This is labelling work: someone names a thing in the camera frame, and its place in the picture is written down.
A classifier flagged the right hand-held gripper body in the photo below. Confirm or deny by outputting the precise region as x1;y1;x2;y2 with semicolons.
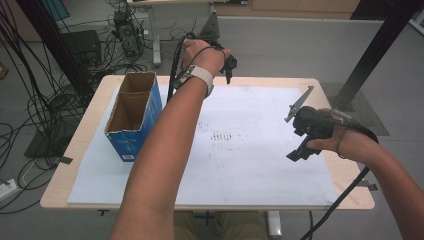
284;85;335;158

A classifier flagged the wooden cabinet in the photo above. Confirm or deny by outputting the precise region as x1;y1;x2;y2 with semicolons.
213;0;362;20

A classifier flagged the black floor base plate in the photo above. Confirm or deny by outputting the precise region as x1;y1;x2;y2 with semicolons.
23;128;78;160

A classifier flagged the beige band wristwatch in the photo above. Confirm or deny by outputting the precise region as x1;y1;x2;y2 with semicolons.
172;64;215;98

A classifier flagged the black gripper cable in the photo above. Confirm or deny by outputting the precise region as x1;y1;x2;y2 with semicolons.
166;32;198;103
299;118;380;240

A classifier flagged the person's right hand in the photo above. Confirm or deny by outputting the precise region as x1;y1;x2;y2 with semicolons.
305;108;372;161

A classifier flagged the white table leg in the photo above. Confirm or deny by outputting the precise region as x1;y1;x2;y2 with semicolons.
266;210;283;240

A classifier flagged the blue cardboard box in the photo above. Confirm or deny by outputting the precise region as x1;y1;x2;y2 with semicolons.
104;71;164;163

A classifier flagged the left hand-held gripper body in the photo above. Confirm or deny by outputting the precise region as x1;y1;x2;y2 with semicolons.
196;10;239;76

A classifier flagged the person's left hand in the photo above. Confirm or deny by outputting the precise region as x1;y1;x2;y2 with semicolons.
181;38;232;78

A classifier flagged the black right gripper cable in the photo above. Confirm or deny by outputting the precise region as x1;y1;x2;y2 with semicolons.
299;118;380;240

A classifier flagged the black box case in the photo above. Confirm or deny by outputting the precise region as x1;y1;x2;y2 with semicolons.
61;29;103;68

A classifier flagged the black computer tower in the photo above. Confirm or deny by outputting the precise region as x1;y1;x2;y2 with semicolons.
113;9;145;58

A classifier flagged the black metal stand post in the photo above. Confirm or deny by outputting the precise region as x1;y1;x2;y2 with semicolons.
329;0;424;113

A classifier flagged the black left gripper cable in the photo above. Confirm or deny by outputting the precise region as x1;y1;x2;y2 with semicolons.
166;32;198;103

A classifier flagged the white-legged background desk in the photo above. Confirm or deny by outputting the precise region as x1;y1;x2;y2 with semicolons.
128;0;216;68

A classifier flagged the white table mat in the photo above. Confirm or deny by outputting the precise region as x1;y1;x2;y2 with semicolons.
66;84;339;207

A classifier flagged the bundle of black cables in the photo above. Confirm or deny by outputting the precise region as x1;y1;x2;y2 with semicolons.
0;0;198;214

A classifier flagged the white power strip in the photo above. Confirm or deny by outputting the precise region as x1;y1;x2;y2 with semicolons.
0;178;18;202

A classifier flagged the dark stand post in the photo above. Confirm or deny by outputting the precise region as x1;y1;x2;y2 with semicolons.
14;0;95;98

